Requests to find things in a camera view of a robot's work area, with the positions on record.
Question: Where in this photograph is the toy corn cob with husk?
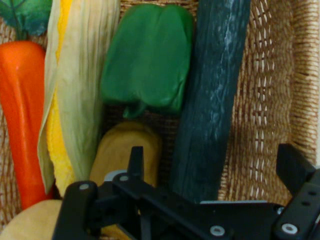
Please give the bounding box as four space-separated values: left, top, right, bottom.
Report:
36 0 121 195

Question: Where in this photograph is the toy peach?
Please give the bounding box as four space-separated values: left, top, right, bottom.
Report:
0 198 64 240

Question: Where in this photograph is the toy dark green cucumber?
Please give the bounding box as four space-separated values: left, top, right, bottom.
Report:
169 0 252 205

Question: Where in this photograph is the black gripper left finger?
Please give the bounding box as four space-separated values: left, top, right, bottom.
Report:
53 146 151 240

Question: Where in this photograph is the toy brown potato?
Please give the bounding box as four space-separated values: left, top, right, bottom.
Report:
88 121 164 191

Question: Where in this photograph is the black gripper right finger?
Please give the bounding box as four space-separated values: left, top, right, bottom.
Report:
273 143 320 240

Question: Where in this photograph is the toy carrot with green leaves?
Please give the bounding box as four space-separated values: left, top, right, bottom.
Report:
0 0 55 211

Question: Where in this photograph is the woven wicker basket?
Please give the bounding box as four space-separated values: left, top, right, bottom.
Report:
0 0 320 240

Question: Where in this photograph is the toy green bell pepper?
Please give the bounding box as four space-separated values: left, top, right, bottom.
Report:
99 3 195 120

